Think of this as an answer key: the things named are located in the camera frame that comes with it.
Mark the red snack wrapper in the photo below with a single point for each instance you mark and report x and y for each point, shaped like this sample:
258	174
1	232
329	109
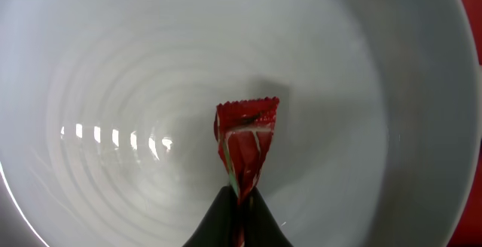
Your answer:
244	132

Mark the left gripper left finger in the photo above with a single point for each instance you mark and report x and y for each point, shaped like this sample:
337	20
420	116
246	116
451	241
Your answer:
218	225

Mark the red serving tray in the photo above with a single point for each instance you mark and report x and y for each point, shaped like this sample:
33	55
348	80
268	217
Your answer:
468	230

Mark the light blue plate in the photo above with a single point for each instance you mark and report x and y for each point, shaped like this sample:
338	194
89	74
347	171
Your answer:
107	112

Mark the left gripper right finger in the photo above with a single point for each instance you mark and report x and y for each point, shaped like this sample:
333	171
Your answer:
260	227

